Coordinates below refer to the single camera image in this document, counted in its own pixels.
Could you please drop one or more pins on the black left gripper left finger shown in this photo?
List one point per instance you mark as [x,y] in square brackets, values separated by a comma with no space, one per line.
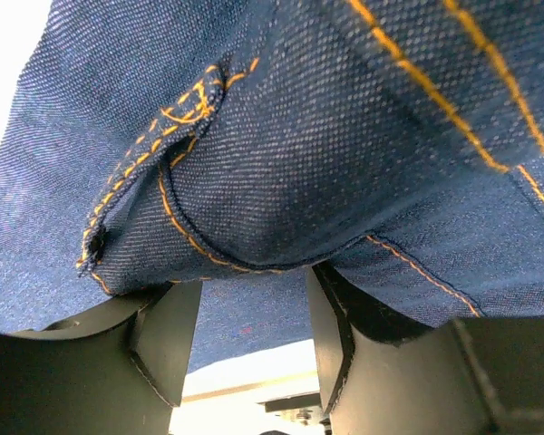
[117,368]

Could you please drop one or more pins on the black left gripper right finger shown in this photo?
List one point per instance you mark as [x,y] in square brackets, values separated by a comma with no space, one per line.
[381,372]

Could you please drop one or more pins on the dark blue denim trousers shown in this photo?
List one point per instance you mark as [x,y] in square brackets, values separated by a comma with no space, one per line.
[237,143]

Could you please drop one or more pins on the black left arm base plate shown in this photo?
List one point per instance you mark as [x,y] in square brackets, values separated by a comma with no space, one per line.
[305,410]

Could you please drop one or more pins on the aluminium table edge rail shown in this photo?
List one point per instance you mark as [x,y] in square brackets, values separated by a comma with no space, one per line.
[309,378]

